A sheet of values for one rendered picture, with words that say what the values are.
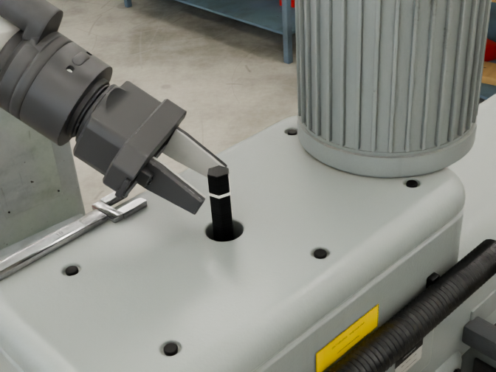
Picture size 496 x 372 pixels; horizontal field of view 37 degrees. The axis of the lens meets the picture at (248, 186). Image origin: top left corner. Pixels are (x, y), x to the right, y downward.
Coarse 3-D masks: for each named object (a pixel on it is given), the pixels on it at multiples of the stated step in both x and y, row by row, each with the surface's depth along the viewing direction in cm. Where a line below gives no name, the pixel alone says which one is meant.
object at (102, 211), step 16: (96, 208) 75; (112, 208) 75; (128, 208) 75; (80, 224) 73; (96, 224) 73; (48, 240) 71; (64, 240) 71; (16, 256) 69; (32, 256) 69; (0, 272) 67
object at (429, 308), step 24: (456, 264) 79; (480, 264) 78; (432, 288) 76; (456, 288) 76; (408, 312) 73; (432, 312) 73; (384, 336) 70; (408, 336) 71; (360, 360) 68; (384, 360) 69
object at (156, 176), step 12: (144, 168) 66; (156, 168) 66; (168, 168) 66; (144, 180) 66; (156, 180) 67; (168, 180) 66; (180, 180) 66; (156, 192) 67; (168, 192) 67; (180, 192) 67; (192, 192) 66; (180, 204) 67; (192, 204) 67
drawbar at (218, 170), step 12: (216, 168) 69; (228, 168) 69; (216, 180) 68; (228, 180) 68; (216, 192) 68; (228, 192) 69; (216, 204) 69; (228, 204) 69; (216, 216) 70; (228, 216) 70; (216, 228) 71; (228, 228) 71; (216, 240) 72; (228, 240) 72
